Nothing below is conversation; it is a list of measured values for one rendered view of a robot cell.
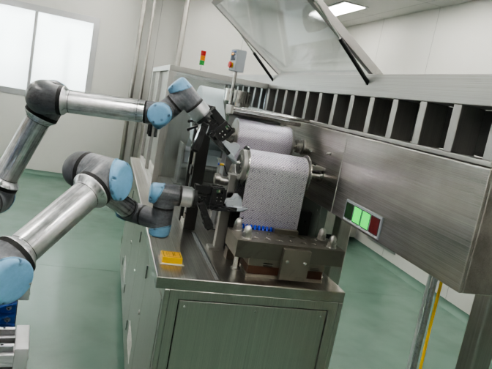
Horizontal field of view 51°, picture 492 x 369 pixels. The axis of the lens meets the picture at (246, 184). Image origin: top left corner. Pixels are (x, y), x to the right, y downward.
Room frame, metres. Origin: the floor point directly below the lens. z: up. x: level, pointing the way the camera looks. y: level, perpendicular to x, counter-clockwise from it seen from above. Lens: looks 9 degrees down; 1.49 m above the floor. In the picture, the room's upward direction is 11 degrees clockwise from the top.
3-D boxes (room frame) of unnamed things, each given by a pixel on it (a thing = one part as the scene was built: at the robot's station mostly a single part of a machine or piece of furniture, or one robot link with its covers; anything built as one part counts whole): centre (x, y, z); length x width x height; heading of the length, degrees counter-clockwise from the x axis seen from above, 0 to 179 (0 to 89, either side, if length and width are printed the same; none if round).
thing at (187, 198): (1.84, 0.20, 1.11); 0.08 x 0.05 x 0.08; 16
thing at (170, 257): (1.73, 0.21, 0.91); 0.07 x 0.07 x 0.02; 16
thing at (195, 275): (2.86, 0.25, 0.88); 2.52 x 0.66 x 0.04; 16
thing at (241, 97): (2.67, 0.12, 1.50); 0.14 x 0.14 x 0.06
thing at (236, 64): (2.48, 0.15, 1.66); 0.07 x 0.07 x 0.10; 27
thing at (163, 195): (1.81, 0.28, 1.11); 0.11 x 0.08 x 0.09; 106
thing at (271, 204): (1.92, -0.11, 1.12); 0.23 x 0.01 x 0.18; 106
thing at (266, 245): (1.82, -0.18, 1.00); 0.40 x 0.16 x 0.06; 106
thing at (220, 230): (1.97, 0.08, 1.05); 0.06 x 0.05 x 0.31; 106
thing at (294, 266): (1.73, -0.22, 0.96); 0.10 x 0.03 x 0.11; 106
